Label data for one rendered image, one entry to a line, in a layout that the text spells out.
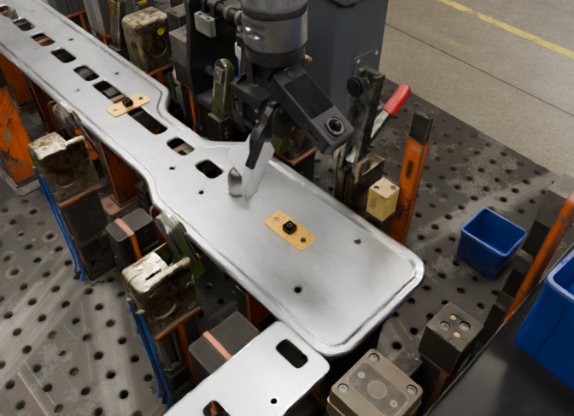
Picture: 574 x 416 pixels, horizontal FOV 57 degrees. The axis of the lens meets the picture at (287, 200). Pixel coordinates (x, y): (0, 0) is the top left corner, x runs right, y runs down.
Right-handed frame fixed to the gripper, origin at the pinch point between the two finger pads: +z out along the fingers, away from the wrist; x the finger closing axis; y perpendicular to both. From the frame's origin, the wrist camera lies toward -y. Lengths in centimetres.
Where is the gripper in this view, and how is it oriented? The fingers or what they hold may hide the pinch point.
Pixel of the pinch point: (289, 177)
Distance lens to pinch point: 75.8
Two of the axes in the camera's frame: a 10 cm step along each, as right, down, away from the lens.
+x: -7.2, 4.9, -4.9
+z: 0.1, 7.1, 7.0
